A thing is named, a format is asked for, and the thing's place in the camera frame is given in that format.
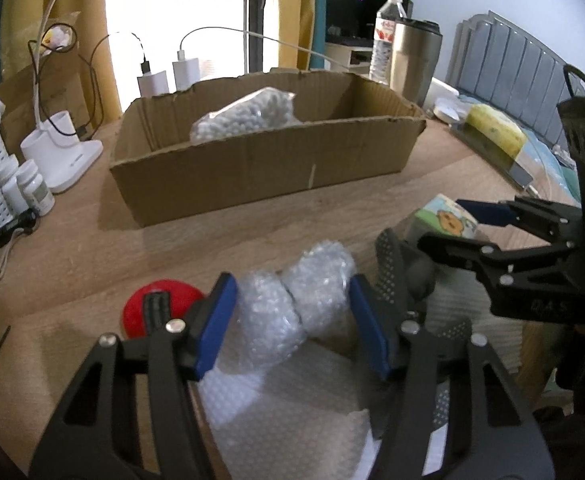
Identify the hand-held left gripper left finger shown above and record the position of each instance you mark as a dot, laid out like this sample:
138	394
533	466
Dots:
217	325

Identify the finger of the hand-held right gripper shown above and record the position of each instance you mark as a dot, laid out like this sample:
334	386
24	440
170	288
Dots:
482	212
452	252

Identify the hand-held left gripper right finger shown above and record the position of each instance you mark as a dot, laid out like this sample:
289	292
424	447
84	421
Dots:
370	330

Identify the cartoon print tissue pack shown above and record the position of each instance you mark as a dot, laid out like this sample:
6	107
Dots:
445	220

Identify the bubble wrap roll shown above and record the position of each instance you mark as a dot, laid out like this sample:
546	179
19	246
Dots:
292	300

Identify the red round pad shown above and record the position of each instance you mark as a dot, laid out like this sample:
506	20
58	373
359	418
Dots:
137	310

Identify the brown cardboard box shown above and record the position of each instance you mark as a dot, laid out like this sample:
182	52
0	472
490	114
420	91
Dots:
252	170

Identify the dark flat case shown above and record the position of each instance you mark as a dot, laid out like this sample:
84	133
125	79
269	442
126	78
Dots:
502	165

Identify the yellow sponge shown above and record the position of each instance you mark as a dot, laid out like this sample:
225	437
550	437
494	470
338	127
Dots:
494	130

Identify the grey padded headboard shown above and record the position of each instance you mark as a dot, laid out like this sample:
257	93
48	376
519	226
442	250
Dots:
522	70

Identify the stainless steel tumbler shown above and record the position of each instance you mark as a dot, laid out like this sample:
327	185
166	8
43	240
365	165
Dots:
415	65

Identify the clear plastic water bottle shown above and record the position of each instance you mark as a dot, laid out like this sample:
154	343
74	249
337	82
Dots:
385	40

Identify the white shelf unit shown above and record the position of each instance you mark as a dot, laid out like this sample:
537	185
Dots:
345	55

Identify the clear bag of white beads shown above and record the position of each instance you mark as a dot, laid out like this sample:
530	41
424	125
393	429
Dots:
242	115

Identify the small black device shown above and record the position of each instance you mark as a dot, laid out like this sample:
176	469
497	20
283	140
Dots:
15	227

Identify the white pill bottle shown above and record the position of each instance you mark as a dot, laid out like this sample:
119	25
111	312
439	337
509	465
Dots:
37	190
11	185

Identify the black monitor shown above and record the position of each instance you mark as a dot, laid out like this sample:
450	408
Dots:
347	10

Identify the white charger with black plug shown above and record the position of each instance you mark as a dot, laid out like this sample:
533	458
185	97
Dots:
152	84

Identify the flat cardboard sheet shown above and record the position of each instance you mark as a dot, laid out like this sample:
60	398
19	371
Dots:
62	90

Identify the plush toy in plastic bag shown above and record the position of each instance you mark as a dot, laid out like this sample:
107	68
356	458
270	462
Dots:
57	39

